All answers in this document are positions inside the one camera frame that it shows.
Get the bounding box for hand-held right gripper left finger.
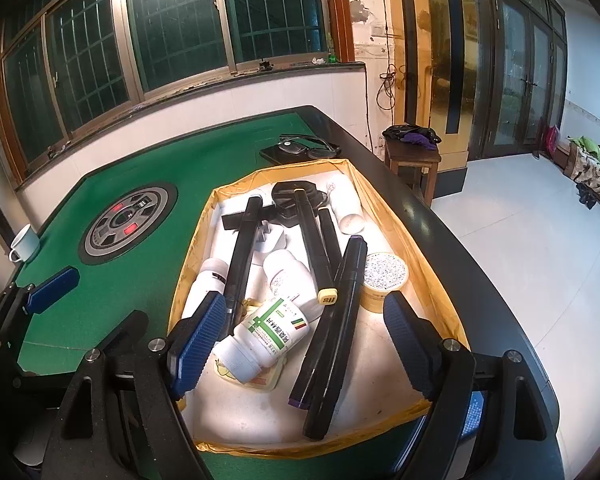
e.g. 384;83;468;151
42;291;228;480

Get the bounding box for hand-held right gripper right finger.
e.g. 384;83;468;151
382;291;566;480

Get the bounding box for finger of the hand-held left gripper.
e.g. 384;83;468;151
22;310;149;379
0;267;79;322

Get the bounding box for yellow cardboard box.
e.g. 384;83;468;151
167;157;472;459

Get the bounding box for white bottle green label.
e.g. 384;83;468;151
212;296;312;386

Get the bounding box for round yellow container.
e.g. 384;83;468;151
361;252;411;314

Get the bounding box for black marker purple cap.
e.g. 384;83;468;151
287;235;369;409

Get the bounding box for black marker white cap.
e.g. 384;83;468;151
222;196;267;332

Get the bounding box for white bottle pale label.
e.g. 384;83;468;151
263;250;327;322

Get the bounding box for black marker yellow cap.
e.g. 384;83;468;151
293;187;338;307

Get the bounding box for plain white bottle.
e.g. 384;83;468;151
329;180;366;237

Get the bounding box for white cup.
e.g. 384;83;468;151
8;224;41;264

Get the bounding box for white bottle red label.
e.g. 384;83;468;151
182;258;229;322

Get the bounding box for round table centre panel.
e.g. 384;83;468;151
78;182;179;266

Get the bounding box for white plug adapter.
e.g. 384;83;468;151
256;219;290;255

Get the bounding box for black round speaker part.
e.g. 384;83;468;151
271;180;332;227

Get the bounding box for wooden stool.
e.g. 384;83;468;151
383;137;442;207

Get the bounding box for eyeglasses on black case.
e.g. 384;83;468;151
259;142;342;167

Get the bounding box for purple black bag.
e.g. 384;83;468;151
382;123;442;151

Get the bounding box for patterned wooden sofa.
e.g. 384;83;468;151
564;135;600;212

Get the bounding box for barred window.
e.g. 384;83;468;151
0;0;352;182

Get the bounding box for gold pillar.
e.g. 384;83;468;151
384;0;482;157

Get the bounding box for glass double door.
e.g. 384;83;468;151
467;0;569;162

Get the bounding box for hanging black cable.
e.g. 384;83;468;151
376;0;412;112

